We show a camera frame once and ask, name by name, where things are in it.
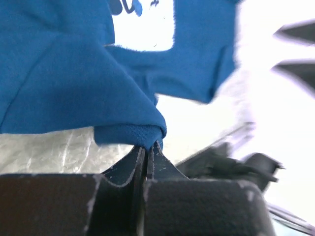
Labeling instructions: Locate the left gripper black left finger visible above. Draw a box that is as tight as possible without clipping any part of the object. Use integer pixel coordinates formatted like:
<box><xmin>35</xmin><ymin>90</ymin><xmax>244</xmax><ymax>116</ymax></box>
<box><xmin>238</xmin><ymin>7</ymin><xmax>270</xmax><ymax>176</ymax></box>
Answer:
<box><xmin>0</xmin><ymin>147</ymin><xmax>146</xmax><ymax>236</ymax></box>

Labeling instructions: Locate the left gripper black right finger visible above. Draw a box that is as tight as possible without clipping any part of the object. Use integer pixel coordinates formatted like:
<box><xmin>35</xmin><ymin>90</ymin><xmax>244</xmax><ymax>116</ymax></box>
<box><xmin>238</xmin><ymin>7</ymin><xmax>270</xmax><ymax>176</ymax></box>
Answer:
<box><xmin>144</xmin><ymin>144</ymin><xmax>275</xmax><ymax>236</ymax></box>

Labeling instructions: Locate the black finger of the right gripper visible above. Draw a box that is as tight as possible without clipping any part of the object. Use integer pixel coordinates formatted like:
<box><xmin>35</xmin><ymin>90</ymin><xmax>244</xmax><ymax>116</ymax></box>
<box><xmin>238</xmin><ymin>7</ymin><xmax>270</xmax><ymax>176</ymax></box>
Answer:
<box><xmin>271</xmin><ymin>59</ymin><xmax>315</xmax><ymax>98</ymax></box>
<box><xmin>274</xmin><ymin>21</ymin><xmax>315</xmax><ymax>45</ymax></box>

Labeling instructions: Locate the blue Mickey Mouse t-shirt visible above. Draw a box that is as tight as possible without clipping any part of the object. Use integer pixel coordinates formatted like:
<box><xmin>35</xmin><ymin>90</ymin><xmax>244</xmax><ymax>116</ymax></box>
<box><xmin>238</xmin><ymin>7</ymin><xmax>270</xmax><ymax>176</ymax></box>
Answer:
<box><xmin>0</xmin><ymin>0</ymin><xmax>238</xmax><ymax>149</ymax></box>

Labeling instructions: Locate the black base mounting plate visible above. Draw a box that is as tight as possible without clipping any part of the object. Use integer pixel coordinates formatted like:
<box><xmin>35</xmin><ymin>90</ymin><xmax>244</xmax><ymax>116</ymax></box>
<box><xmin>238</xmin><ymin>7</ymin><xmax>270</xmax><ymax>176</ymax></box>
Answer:
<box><xmin>176</xmin><ymin>142</ymin><xmax>284</xmax><ymax>191</ymax></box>

